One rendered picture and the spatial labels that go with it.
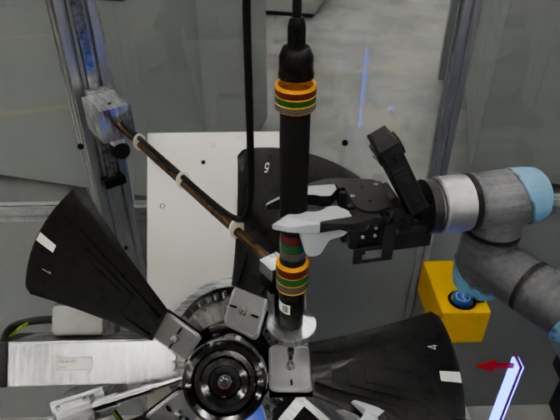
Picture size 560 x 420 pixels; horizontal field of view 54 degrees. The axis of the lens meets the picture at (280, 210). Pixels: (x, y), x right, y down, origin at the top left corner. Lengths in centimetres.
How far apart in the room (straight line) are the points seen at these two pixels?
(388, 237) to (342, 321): 117
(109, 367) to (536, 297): 67
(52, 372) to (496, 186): 76
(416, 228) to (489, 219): 9
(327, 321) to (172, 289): 85
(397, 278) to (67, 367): 105
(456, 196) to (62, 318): 70
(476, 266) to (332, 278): 95
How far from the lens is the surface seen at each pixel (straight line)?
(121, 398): 97
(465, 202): 70
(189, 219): 107
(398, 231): 71
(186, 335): 84
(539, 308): 76
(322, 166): 82
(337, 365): 86
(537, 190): 76
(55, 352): 102
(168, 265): 108
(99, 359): 100
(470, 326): 119
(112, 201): 137
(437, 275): 122
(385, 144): 62
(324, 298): 175
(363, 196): 67
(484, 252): 78
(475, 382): 220
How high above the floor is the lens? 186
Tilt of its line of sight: 35 degrees down
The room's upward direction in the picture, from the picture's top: straight up
